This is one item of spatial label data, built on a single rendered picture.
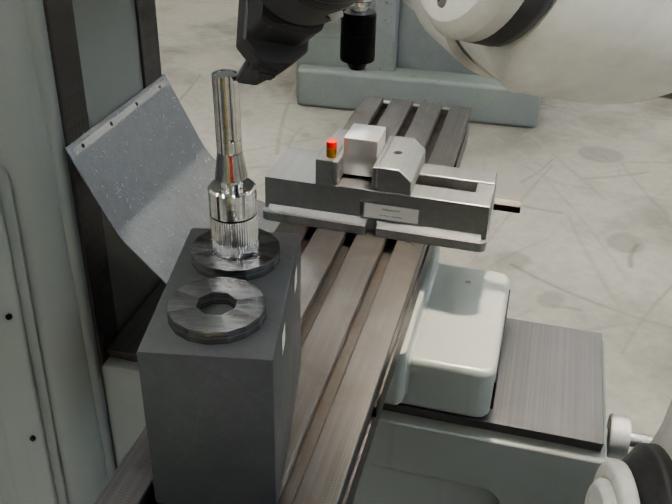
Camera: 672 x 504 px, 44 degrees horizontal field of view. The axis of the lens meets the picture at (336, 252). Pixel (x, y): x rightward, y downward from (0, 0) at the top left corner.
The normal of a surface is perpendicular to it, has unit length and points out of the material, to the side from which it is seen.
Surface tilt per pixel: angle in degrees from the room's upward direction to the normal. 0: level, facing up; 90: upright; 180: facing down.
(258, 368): 90
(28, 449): 89
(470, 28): 113
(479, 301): 0
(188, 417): 90
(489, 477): 90
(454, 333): 0
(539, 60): 136
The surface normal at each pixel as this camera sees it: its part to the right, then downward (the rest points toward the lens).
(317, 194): -0.26, 0.49
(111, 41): 0.97, 0.15
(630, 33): 0.14, 0.85
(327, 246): 0.02, -0.86
